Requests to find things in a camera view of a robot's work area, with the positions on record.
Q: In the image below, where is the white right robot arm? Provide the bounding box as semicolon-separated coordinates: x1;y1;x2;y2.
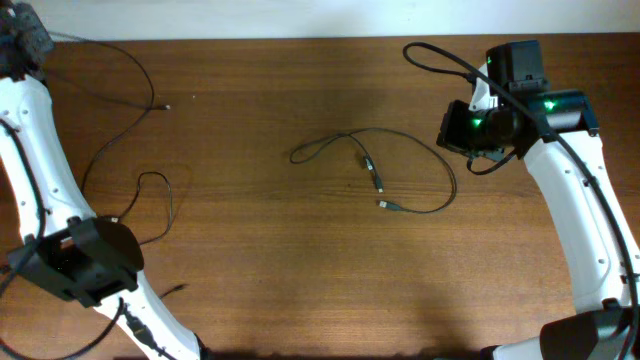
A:
437;40;639;359

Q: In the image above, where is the thin black micro-USB cable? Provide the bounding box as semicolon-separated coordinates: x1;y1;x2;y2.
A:
47;30;172;194

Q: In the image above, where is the thick black USB cable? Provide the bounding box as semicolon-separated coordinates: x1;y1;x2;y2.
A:
288;127;458;215

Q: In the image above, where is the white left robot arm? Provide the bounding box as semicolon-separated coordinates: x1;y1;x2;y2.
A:
1;1;208;359

